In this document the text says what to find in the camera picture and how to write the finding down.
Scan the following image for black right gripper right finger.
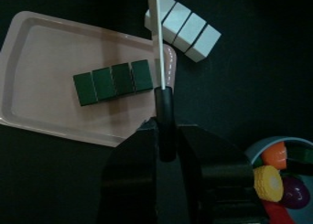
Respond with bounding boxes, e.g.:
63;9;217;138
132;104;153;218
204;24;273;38
177;123;267;224

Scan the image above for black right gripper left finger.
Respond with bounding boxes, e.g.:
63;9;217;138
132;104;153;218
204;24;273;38
97;118;161;224

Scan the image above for yellow toy corn slice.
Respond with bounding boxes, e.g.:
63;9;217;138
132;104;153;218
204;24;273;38
252;165;285;203

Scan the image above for seaweed-wrapped toy sushi slice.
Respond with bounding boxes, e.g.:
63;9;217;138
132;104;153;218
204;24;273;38
110;62;136;97
130;59;156;93
73;71;99;107
91;67;118;101

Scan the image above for orange toy food piece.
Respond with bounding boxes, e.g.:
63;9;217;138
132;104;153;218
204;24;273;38
261;141;289;171

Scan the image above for red toy food piece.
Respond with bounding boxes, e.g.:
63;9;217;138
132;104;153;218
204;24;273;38
263;199;297;224

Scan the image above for purple toy eggplant piece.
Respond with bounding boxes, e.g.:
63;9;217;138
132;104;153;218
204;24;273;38
280;176;312;210

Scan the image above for blue-grey toy bowl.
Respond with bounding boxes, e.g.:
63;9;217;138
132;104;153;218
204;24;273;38
244;135;313;224

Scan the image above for pink plastic tray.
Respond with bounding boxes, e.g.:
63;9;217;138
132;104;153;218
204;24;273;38
0;10;178;148

